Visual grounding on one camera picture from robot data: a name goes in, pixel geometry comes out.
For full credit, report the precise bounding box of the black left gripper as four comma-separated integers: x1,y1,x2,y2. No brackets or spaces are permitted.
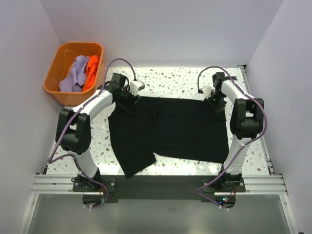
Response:
117,87,140,113

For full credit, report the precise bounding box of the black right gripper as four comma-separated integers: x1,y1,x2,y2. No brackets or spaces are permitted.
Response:
204,91,227,117

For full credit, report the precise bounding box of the black t shirt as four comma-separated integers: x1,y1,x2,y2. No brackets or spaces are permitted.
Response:
108,97,229,178

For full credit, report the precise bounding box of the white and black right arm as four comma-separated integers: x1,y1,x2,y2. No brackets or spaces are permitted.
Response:
202,72,265,193

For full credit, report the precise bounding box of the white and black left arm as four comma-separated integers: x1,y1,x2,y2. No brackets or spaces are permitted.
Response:
56,73,145,192

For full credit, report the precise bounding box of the orange t shirt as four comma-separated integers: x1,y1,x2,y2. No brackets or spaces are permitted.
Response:
82,55,99,92

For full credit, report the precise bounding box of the lavender t shirt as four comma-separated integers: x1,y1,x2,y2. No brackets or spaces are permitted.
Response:
59,55,89,92

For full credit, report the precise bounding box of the orange plastic basket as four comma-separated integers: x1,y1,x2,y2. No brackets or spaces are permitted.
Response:
43,42,106,106

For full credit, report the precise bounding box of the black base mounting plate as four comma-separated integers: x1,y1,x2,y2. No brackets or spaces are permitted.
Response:
71,175,246,207

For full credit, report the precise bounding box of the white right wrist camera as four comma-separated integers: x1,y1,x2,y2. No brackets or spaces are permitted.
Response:
200,85,214,98

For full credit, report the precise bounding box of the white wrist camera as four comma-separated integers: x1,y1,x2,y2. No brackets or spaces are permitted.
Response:
200,85,214,98
129,80,145,96

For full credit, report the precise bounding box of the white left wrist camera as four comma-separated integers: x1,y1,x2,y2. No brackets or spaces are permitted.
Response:
129,80,145,96

